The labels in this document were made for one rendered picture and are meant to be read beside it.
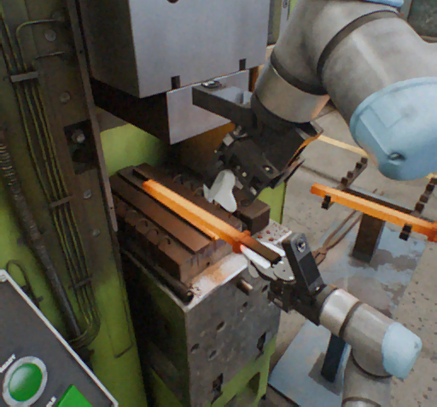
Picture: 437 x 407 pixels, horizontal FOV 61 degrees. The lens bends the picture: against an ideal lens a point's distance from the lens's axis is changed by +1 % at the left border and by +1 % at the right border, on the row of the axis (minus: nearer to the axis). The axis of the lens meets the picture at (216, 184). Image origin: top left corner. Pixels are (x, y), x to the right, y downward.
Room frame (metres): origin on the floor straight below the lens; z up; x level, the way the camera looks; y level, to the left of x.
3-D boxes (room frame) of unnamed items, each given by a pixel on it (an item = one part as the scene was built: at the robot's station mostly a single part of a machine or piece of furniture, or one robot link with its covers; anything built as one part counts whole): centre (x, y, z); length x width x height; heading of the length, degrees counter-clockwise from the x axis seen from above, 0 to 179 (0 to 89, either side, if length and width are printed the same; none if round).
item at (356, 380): (0.37, -0.27, 0.90); 0.11 x 0.08 x 0.11; 157
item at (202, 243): (0.80, 0.15, 0.96); 0.42 x 0.20 x 0.09; 44
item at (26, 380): (0.26, 0.24, 1.09); 0.05 x 0.03 x 0.04; 134
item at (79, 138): (0.62, 0.26, 1.24); 0.03 x 0.03 x 0.07; 44
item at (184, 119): (0.80, 0.15, 1.32); 0.42 x 0.20 x 0.10; 44
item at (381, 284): (0.90, -0.49, 0.70); 0.40 x 0.30 x 0.02; 142
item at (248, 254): (0.56, -0.08, 0.99); 0.09 x 0.03 x 0.06; 47
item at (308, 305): (0.50, -0.17, 0.99); 0.12 x 0.08 x 0.09; 44
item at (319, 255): (1.06, -0.48, 0.71); 0.60 x 0.04 x 0.01; 138
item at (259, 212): (0.81, -0.08, 0.95); 0.12 x 0.08 x 0.06; 44
